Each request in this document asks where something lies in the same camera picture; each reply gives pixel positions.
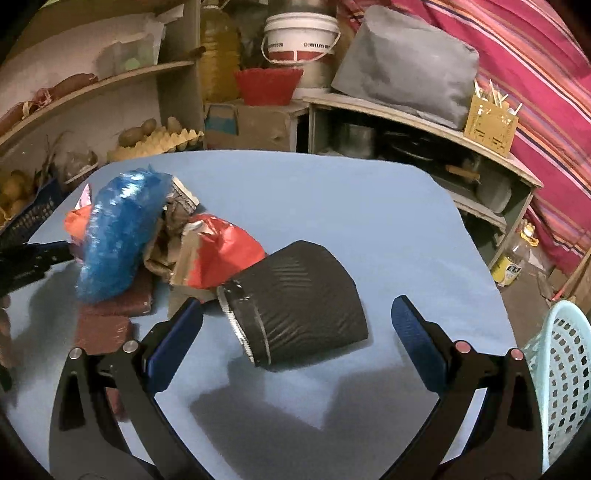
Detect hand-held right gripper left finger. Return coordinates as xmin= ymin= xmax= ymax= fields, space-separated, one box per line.
xmin=48 ymin=298 xmax=213 ymax=480

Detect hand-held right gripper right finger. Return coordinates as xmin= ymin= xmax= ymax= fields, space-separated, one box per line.
xmin=383 ymin=295 xmax=548 ymax=480

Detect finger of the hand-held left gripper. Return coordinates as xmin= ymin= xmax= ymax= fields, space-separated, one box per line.
xmin=0 ymin=241 xmax=75 ymax=267
xmin=0 ymin=264 xmax=52 ymax=297

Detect blue plastic bag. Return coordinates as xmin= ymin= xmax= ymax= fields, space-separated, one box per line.
xmin=75 ymin=168 xmax=174 ymax=303

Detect light blue plastic basket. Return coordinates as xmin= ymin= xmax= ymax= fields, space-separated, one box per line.
xmin=522 ymin=300 xmax=591 ymax=476

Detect person's left hand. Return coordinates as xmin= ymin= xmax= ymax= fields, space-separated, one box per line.
xmin=0 ymin=295 xmax=14 ymax=370

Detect blue plastic crate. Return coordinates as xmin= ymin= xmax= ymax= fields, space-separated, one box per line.
xmin=0 ymin=178 xmax=65 ymax=241

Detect brown cardboard piece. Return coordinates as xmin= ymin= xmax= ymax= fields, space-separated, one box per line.
xmin=168 ymin=222 xmax=214 ymax=288

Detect crumpled brown paper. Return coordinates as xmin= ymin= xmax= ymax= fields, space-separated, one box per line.
xmin=142 ymin=203 xmax=195 ymax=282

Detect clear plastic bag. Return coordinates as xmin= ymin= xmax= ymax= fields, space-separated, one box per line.
xmin=60 ymin=148 xmax=100 ymax=191

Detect small oil bottle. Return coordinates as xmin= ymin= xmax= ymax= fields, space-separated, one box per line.
xmin=490 ymin=222 xmax=540 ymax=288

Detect printed grey packet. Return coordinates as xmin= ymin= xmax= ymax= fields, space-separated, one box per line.
xmin=167 ymin=178 xmax=201 ymax=215

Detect large brown potato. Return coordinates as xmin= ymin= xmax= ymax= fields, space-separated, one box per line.
xmin=117 ymin=119 xmax=158 ymax=146

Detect yellow egg tray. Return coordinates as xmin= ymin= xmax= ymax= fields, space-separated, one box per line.
xmin=107 ymin=128 xmax=205 ymax=163

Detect red-brown sausage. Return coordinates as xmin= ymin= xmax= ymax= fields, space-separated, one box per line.
xmin=45 ymin=73 xmax=100 ymax=100

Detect wooden shelf unit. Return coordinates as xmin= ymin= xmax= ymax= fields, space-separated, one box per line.
xmin=0 ymin=0 xmax=206 ymax=163

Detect black pan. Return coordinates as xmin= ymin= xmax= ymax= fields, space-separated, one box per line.
xmin=383 ymin=129 xmax=445 ymax=163

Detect metal pot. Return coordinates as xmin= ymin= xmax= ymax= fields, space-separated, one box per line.
xmin=339 ymin=122 xmax=377 ymax=160

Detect white plastic bag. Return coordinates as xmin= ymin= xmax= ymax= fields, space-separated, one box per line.
xmin=95 ymin=17 xmax=167 ymax=80

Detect wooden cabinet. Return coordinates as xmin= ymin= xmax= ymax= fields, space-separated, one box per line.
xmin=302 ymin=95 xmax=544 ymax=271

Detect yellow cutlery holder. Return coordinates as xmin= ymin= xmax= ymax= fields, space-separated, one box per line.
xmin=463 ymin=79 xmax=520 ymax=158

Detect brown cardboard box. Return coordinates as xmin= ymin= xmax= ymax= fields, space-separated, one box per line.
xmin=204 ymin=100 xmax=309 ymax=152

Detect large cooking oil bottle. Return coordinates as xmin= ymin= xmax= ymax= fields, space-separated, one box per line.
xmin=198 ymin=0 xmax=242 ymax=105

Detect red plastic basket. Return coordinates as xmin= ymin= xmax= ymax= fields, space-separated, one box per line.
xmin=234 ymin=68 xmax=304 ymax=106

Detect grey fabric cover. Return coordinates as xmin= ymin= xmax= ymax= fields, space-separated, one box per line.
xmin=331 ymin=6 xmax=481 ymax=130

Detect red striped blanket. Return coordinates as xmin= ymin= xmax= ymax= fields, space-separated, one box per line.
xmin=342 ymin=0 xmax=591 ymax=273

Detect white plastic bucket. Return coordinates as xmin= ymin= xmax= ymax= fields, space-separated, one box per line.
xmin=261 ymin=13 xmax=341 ymax=64

